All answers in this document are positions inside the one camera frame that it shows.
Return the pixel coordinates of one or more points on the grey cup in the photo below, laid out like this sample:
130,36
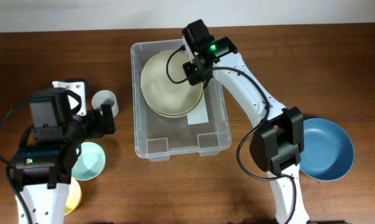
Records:
105,97

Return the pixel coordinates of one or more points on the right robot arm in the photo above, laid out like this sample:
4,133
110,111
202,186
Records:
277,136

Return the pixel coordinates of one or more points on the blue bowl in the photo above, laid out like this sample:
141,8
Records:
329,152

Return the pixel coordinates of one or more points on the beige bowl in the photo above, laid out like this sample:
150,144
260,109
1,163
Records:
159,88
177,115

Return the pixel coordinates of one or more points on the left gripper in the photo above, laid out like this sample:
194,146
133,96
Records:
97,129

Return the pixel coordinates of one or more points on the yellow bowl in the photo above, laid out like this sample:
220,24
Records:
74,196

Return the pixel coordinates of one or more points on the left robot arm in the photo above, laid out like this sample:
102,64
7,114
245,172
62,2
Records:
52,154

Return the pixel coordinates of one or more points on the mint green bowl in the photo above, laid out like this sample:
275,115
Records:
90,163

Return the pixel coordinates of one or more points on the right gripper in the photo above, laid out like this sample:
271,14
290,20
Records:
191,76

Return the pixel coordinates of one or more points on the white label in bin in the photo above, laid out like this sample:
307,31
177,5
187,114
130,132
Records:
199,114

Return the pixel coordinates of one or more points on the clear plastic storage bin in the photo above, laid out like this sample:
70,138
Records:
156,137

